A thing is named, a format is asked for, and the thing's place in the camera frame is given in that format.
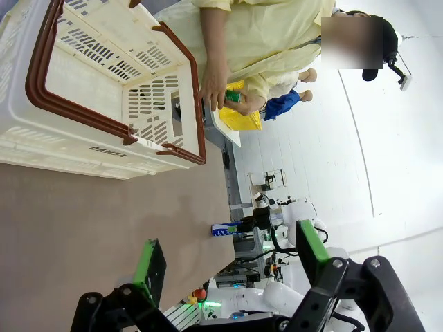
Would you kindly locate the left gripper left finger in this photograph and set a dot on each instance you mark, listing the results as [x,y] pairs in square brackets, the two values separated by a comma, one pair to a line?
[152,269]

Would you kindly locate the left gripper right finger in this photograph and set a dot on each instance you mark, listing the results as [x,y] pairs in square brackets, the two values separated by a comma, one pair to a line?
[311,256]

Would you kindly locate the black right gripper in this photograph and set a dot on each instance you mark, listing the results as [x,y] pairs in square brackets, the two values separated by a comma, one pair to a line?
[257,218]

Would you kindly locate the blue and white drink can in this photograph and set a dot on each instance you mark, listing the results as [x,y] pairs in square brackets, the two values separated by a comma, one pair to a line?
[223,230]

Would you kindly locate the textured green drink can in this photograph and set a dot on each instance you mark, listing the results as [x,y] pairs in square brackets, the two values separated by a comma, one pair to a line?
[233,95]

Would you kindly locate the person's right forearm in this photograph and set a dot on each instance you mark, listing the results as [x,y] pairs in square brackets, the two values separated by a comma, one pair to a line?
[212,45]

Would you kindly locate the person's left forearm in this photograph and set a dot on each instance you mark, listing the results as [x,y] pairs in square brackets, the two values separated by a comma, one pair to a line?
[257,83]

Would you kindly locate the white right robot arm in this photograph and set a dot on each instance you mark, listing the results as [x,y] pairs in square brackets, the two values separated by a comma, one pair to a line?
[301,214]

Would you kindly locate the yellow plastic basket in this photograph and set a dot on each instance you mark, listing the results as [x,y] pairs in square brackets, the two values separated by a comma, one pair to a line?
[242,121]

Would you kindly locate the cream plastic shopping basket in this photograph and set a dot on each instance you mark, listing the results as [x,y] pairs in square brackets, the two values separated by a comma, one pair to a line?
[86,83]

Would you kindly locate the person's left hand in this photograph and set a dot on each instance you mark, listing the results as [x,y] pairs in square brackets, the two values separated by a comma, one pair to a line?
[247,105]

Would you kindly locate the person's right hand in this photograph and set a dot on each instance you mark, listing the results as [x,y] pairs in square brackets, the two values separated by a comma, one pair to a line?
[212,86]

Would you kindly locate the red emergency stop button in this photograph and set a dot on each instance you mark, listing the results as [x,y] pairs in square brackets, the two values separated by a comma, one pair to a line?
[199,294]

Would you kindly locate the person in blue clothes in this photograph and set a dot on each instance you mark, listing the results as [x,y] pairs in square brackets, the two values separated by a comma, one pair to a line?
[280,103]

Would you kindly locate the person in white shirt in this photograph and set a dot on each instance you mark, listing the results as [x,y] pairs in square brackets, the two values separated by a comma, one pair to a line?
[294,77]

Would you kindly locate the person in pale yellow shirt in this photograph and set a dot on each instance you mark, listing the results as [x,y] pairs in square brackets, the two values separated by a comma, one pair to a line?
[270,31]

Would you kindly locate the white box on black mount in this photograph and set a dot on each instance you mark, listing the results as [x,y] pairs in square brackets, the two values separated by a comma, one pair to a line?
[405,82]

